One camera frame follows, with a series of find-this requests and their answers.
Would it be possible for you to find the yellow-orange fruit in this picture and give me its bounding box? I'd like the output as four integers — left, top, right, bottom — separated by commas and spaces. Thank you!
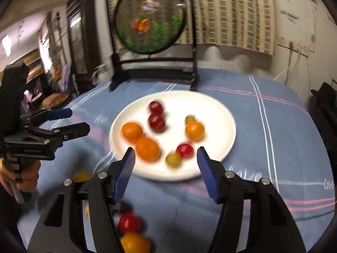
120, 232, 151, 253

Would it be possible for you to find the white oval plate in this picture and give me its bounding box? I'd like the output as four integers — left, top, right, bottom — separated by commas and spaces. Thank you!
108, 90, 237, 182

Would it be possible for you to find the small red tomato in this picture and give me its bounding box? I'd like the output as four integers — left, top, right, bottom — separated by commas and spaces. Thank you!
175, 143, 194, 159

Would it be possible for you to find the white kettle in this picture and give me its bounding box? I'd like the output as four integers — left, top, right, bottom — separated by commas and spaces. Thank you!
91, 64, 110, 86

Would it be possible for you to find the small orange mandarin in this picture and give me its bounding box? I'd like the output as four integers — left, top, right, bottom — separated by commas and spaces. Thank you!
185, 121, 205, 142

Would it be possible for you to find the blue checked tablecloth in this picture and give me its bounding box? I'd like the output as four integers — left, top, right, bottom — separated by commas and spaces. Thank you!
16, 67, 337, 253

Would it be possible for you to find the wall power strip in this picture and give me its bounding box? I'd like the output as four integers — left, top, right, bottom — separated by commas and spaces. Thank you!
275, 35, 314, 58

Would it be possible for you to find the striped beige curtain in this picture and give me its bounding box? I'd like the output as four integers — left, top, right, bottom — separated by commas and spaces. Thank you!
107, 0, 276, 55

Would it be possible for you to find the spotted yellow fruit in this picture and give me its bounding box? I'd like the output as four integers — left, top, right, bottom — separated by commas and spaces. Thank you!
73, 171, 91, 183

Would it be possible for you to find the small yellow-green fruit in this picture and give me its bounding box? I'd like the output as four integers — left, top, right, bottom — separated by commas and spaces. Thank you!
165, 152, 182, 168

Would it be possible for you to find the dark wooden framed cabinet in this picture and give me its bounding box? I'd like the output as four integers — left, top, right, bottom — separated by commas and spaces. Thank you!
66, 0, 102, 94

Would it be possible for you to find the olive green small fruit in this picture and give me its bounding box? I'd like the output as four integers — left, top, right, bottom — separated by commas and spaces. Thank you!
185, 115, 196, 126

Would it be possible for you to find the black hat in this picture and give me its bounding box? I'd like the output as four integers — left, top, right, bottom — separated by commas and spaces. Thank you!
311, 82, 336, 111

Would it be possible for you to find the round goldfish screen stand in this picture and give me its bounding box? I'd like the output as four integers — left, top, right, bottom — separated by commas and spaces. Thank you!
107, 0, 199, 91

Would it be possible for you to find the left hand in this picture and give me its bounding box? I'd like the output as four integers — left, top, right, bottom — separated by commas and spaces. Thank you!
1, 156, 41, 196

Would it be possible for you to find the small red plum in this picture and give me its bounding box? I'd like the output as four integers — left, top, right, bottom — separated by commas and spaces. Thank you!
118, 212, 143, 234

